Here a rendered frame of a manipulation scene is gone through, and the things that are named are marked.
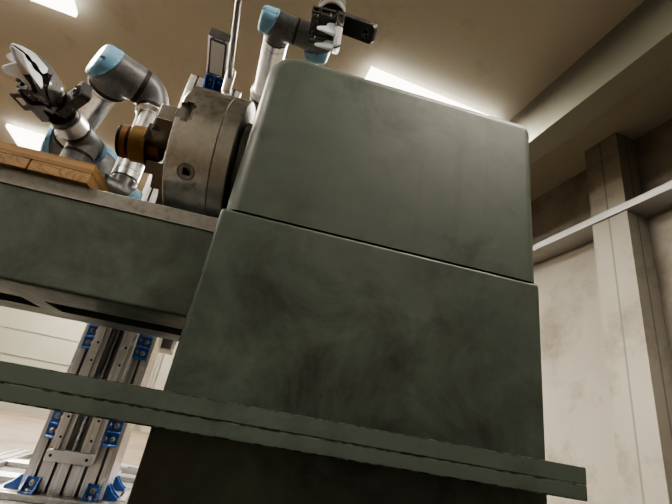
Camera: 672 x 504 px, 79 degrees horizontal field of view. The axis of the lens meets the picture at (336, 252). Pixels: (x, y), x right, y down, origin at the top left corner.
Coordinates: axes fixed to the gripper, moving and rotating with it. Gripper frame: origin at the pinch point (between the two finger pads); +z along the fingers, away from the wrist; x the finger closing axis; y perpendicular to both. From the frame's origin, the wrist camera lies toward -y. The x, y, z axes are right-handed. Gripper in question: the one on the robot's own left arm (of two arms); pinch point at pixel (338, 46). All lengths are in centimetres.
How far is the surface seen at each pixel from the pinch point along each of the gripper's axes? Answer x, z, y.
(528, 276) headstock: -17, 49, -41
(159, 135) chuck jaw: -18.1, 21.6, 35.0
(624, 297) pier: -155, -87, -240
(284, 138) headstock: -7.7, 31.0, 8.2
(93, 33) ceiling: -119, -262, 187
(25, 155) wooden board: -14, 41, 51
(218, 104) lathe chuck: -9.8, 19.0, 23.1
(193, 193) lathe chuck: -22.7, 33.2, 25.1
